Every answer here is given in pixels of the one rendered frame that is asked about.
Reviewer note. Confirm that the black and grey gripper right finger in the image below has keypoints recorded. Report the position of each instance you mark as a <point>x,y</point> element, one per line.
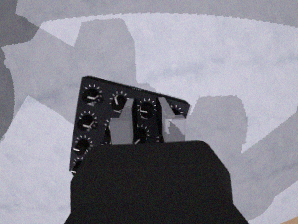
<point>171,126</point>

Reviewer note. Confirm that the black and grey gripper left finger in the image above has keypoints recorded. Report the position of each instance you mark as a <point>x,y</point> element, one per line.
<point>123,128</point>

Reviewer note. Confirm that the black knob box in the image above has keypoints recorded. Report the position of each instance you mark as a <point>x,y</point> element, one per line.
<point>101,100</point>

